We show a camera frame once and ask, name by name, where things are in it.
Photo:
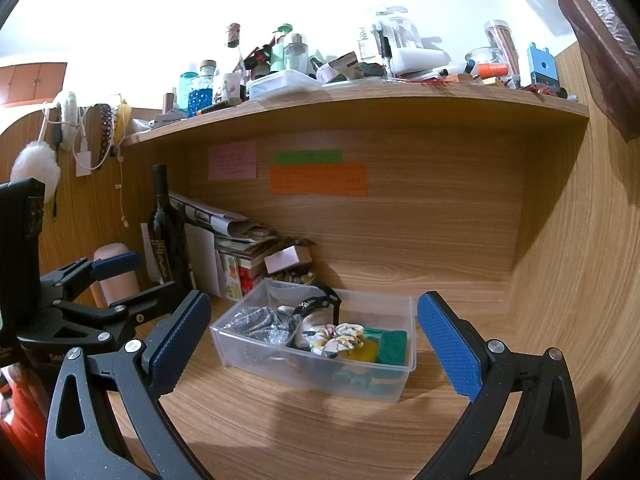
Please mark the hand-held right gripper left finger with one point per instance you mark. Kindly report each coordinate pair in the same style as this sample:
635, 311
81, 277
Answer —
175, 345

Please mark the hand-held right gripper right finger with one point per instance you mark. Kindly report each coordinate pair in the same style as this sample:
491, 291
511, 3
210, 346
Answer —
450, 345

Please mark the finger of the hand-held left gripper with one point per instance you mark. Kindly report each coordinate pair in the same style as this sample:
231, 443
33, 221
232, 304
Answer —
130, 310
115, 265

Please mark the green scouring sponge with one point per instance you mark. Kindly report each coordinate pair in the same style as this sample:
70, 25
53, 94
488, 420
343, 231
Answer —
392, 345

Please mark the yellow sponge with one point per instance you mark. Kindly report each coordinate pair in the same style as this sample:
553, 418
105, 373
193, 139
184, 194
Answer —
367, 351

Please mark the grey patterned scrunchie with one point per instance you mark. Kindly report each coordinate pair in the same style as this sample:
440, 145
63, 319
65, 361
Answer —
260, 325

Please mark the floral scrunchie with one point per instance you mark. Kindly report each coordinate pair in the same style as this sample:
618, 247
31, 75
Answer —
335, 337

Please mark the clear plastic storage box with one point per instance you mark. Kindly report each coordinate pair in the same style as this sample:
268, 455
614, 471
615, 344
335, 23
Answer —
320, 375

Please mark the black patterned headband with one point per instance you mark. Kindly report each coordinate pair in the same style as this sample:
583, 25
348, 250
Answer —
320, 304

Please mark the beige cylinder bottle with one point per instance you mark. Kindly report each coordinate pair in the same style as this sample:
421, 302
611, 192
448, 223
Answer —
120, 287

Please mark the white written paper sheet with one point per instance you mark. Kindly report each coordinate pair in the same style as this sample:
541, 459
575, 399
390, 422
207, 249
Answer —
145, 245

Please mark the dark wine bottle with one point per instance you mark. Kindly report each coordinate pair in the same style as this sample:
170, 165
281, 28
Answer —
162, 240

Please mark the white fluffy pompom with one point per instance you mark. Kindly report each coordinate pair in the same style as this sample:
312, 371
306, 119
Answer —
35, 170

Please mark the white standing card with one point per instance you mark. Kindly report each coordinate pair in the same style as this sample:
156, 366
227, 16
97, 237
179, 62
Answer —
202, 260

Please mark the white box with coloured dots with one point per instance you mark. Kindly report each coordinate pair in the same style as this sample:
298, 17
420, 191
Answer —
231, 275

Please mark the red box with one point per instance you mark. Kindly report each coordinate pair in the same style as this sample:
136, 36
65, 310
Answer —
248, 277

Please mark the rolled newspaper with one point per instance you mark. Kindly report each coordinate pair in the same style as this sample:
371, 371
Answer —
210, 215

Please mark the stack of books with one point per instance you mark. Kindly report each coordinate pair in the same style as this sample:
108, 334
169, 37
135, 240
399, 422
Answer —
245, 245

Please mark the black lace headband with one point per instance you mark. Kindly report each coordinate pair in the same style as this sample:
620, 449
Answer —
105, 130

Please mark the small cardboard box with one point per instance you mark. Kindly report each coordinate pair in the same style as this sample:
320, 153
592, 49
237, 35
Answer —
287, 260

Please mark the white fuzzy brush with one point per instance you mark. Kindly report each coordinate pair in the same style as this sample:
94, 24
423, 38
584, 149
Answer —
70, 115

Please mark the person's red clothing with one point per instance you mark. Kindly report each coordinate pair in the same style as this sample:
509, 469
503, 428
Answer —
25, 410

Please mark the yellow hanging item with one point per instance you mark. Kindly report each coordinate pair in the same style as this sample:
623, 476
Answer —
121, 120

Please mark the pink sticky note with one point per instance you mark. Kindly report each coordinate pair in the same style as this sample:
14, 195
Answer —
232, 160

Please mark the blue patterned glass bottle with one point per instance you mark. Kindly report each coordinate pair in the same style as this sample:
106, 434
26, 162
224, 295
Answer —
201, 92

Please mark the teal transparent bottle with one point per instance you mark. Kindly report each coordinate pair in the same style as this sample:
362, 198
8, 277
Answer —
188, 82

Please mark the orange paper note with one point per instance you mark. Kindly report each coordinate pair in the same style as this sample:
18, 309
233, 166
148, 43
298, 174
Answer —
318, 179

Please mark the green paper note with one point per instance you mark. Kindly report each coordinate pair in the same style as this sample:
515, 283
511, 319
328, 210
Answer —
308, 157

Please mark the corked bottle with white label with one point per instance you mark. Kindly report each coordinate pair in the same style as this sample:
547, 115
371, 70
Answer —
232, 60

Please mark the clear lidded plastic container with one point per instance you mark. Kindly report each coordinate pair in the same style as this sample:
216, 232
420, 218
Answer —
285, 84

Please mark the wooden shelf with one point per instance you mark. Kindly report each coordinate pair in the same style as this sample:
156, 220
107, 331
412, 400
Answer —
350, 100

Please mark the green cap bottle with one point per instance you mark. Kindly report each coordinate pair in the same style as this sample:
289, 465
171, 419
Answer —
280, 50

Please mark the glass shaker with silver lid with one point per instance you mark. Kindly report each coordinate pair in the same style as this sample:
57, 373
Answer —
296, 52

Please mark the orange cap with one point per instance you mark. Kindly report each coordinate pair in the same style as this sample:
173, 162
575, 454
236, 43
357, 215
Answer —
492, 69

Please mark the round glass jar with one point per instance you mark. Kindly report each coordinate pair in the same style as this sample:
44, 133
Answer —
481, 60

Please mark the black dropper bottle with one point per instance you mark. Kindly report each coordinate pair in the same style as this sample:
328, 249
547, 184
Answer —
385, 52

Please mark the tall jar with sticks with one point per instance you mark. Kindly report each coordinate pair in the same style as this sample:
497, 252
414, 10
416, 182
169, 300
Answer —
501, 40

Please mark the clear acrylic organizer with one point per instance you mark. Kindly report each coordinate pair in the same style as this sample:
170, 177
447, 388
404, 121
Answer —
395, 35

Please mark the mauve tied curtain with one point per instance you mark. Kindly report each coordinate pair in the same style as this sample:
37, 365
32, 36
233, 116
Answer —
600, 35

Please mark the brown wall cabinets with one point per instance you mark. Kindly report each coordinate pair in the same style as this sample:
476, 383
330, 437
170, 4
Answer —
30, 82

